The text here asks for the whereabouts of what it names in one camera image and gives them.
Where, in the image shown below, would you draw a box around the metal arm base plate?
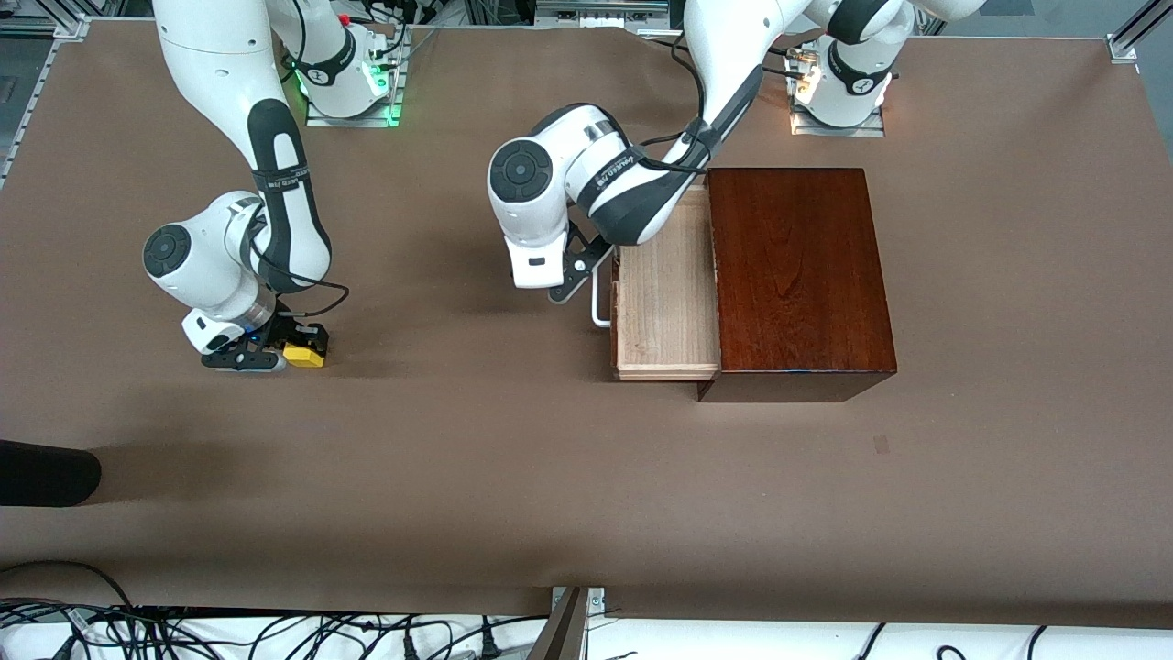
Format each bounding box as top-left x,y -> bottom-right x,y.
305,55 -> 405,128
790,103 -> 887,138

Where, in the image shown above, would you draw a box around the metal equipment rack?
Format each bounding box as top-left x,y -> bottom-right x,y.
536,0 -> 670,28

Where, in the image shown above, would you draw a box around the light wood drawer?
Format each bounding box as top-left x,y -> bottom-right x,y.
609,188 -> 721,382

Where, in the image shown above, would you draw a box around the dark brown wooden cabinet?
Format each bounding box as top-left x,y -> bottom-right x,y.
698,167 -> 898,403

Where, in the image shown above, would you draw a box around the grey metal post with bracket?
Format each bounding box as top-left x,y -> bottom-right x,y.
525,587 -> 608,660

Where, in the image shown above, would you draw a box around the tangled black floor cables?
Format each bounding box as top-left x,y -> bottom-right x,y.
0,596 -> 551,660

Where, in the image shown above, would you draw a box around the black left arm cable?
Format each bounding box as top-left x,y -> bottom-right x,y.
640,37 -> 734,177

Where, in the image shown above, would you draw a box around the aluminium frame rail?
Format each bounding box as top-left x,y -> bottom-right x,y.
0,14 -> 93,42
1104,0 -> 1173,65

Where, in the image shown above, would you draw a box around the black ribbed cylinder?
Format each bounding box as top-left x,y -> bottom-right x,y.
0,440 -> 103,508

